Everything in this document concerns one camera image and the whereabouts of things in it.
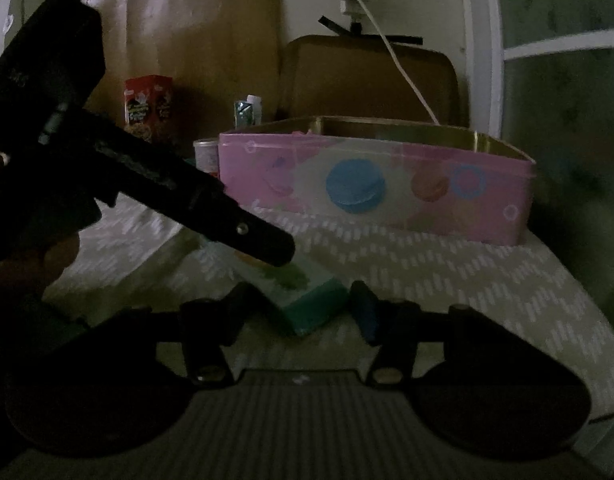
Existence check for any teal white tissue packet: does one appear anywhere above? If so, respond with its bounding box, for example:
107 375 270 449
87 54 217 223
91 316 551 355
204 243 347 337

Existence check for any red snack box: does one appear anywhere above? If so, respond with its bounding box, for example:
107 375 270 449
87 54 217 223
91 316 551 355
124 75 173 142

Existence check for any white round lidded tub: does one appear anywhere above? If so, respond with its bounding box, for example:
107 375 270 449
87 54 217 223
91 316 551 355
193 138 219 178

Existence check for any patterned grey tablecloth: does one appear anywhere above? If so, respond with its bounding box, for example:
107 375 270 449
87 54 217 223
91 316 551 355
44 197 614 418

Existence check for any dark brown tray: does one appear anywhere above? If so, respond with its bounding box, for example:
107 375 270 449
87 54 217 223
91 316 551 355
275 35 464 126

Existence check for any pink macaron print tin box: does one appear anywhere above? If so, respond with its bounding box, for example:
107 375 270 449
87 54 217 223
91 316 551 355
218 116 535 246

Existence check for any white power cable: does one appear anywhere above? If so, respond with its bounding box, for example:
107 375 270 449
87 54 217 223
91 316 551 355
341 0 441 126

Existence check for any white window frame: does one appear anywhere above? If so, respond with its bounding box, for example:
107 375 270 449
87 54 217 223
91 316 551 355
462 0 614 138

